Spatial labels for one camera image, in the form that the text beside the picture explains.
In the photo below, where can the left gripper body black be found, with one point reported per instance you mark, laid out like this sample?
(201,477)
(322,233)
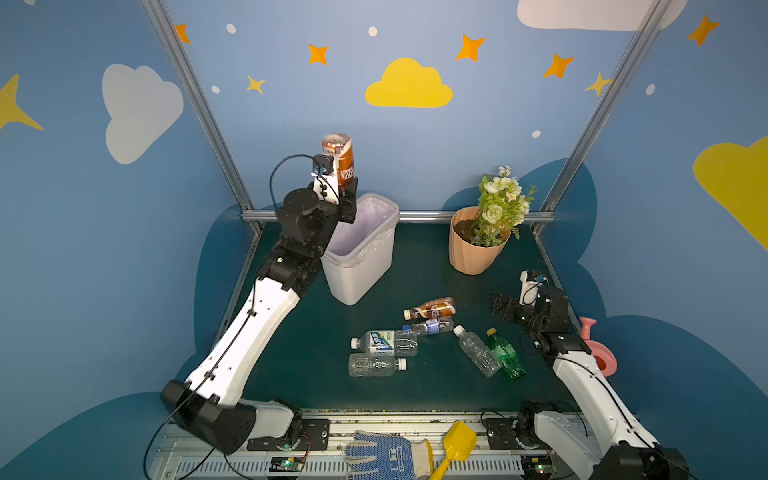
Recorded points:
(347,196)

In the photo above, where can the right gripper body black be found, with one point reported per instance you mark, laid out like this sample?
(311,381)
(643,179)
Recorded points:
(507,305)

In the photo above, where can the brown coffee bottle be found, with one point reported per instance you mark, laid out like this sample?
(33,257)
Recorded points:
(339,145)
(433,309)

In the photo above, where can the clear ribbed bottle white cap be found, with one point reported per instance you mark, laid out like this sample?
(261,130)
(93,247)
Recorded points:
(477,351)

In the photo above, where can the small blue label bottle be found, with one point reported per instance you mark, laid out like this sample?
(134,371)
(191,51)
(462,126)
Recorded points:
(431,326)

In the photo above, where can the blue white label water bottle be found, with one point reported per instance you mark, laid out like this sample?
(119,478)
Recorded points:
(399,343)

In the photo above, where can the clear bottle front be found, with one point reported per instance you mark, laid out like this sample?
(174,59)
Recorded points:
(368,365)

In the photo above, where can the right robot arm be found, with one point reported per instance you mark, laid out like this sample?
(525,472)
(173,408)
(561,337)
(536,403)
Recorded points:
(619,446)

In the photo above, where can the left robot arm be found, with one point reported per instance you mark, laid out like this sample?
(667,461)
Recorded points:
(208,403)

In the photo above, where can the translucent bin liner bag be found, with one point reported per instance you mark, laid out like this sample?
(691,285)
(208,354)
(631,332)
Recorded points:
(375,222)

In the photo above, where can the white plastic trash bin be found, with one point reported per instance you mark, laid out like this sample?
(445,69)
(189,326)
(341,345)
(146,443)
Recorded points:
(349,285)

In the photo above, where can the green plastic bottle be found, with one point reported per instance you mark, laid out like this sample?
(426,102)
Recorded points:
(506,355)

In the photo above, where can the pink watering can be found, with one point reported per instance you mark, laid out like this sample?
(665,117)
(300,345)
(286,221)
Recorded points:
(604,357)

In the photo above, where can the artificial white flower plant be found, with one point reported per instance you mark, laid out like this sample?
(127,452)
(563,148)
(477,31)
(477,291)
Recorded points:
(503,205)

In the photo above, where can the right circuit board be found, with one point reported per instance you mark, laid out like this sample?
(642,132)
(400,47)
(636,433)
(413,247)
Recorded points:
(537,467)

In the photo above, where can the circuit board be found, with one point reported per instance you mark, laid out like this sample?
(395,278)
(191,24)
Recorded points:
(286,465)
(537,467)

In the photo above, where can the yellow toy shovel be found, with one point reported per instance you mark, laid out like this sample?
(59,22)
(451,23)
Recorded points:
(458,442)

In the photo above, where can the blue dotted work glove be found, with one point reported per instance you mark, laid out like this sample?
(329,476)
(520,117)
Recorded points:
(372,456)

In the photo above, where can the left circuit board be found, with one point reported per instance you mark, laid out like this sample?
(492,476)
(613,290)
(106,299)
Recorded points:
(286,465)

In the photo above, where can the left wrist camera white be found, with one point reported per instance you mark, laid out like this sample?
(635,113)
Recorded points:
(322,169)

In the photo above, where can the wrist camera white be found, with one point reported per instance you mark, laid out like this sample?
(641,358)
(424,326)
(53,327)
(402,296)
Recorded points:
(322,169)
(531,281)

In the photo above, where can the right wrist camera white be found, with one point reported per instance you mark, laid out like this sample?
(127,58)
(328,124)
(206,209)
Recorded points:
(531,281)

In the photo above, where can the aluminium back frame rail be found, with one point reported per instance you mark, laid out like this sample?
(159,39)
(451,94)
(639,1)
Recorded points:
(405,216)

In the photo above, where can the aluminium right corner post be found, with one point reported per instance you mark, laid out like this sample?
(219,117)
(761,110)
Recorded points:
(633,56)

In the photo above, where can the aluminium corner post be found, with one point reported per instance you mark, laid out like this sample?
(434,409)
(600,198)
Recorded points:
(633,56)
(165,29)

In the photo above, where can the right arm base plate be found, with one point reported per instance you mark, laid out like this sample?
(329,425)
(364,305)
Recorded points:
(502,434)

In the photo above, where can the front aluminium rail bed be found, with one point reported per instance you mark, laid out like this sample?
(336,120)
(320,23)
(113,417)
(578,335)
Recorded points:
(338,444)

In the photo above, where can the aluminium left corner post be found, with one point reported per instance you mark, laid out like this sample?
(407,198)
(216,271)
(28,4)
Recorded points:
(165,29)

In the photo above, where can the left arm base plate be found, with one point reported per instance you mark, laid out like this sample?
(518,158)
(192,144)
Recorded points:
(300,433)

